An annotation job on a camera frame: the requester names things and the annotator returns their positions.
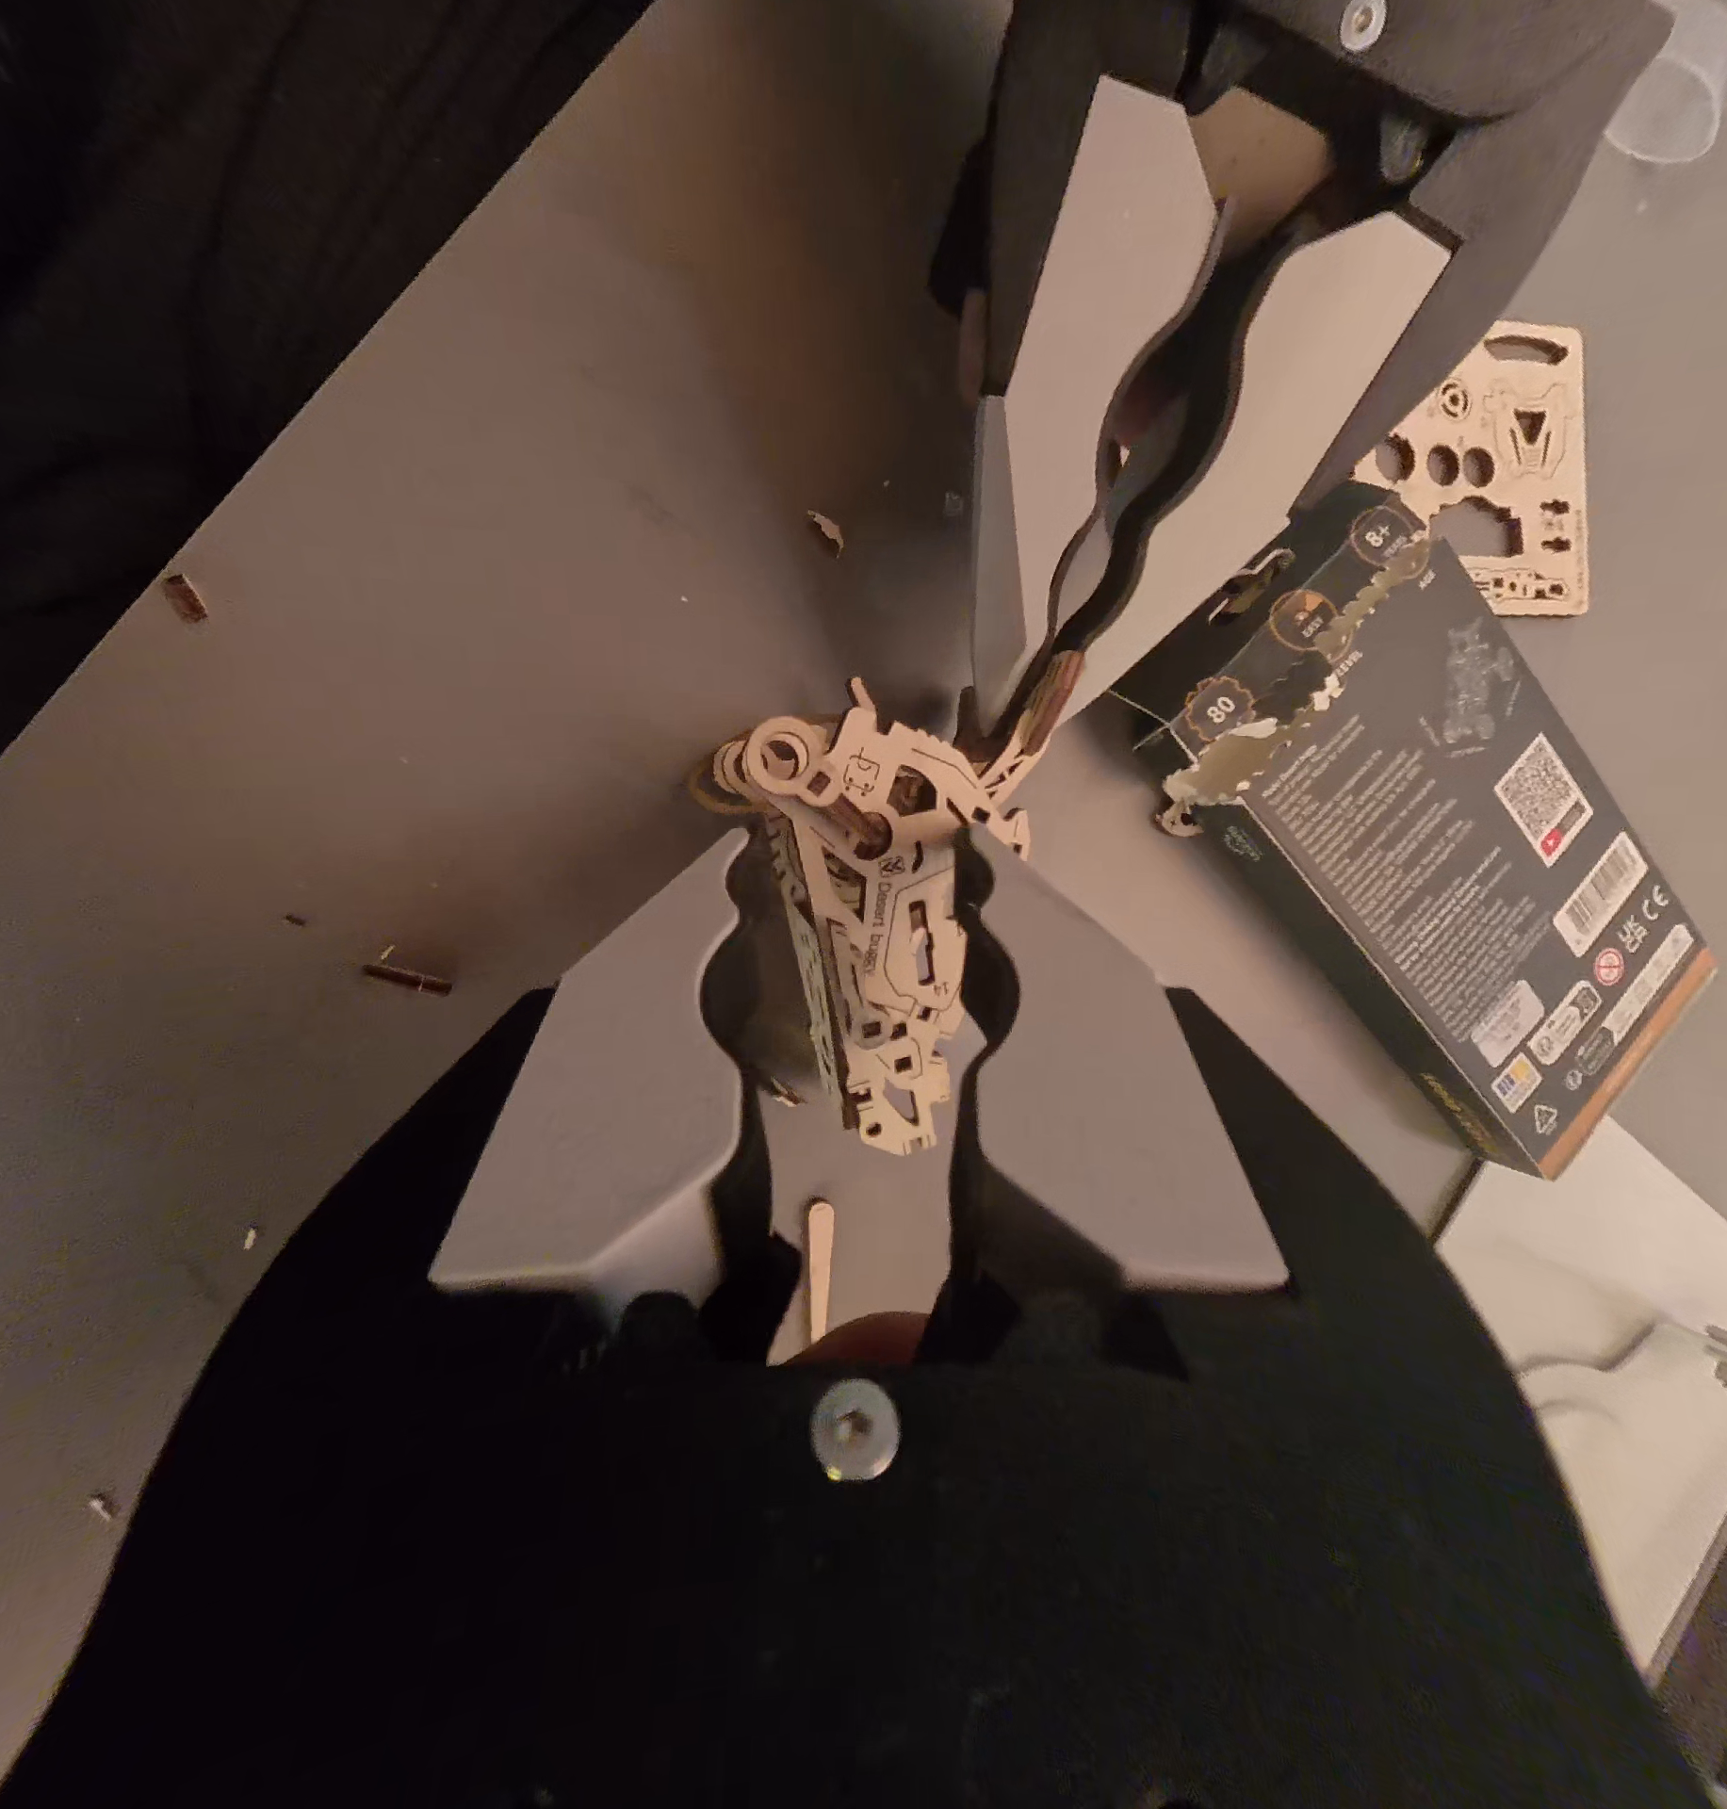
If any wooden body plate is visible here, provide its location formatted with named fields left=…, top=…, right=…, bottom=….
left=743, top=679, right=1034, bottom=1163

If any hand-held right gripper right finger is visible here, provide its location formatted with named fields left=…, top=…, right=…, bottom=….
left=945, top=831, right=1300, bottom=1297

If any white document stand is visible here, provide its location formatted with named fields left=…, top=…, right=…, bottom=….
left=1436, top=1152, right=1727, bottom=1683

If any wooden model frame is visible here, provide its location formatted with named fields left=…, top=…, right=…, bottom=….
left=685, top=643, right=1036, bottom=1163

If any black model kit box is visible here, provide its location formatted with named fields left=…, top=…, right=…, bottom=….
left=1118, top=480, right=1719, bottom=1182

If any clear plastic cup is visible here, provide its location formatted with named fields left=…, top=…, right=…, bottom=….
left=1604, top=0, right=1719, bottom=164

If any punched wooden parts sheet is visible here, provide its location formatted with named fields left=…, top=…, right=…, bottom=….
left=1351, top=322, right=1594, bottom=621

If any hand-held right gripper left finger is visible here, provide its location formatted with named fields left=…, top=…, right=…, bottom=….
left=428, top=829, right=770, bottom=1297

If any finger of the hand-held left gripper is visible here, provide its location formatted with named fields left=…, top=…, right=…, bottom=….
left=972, top=75, right=1227, bottom=710
left=1051, top=210, right=1464, bottom=710

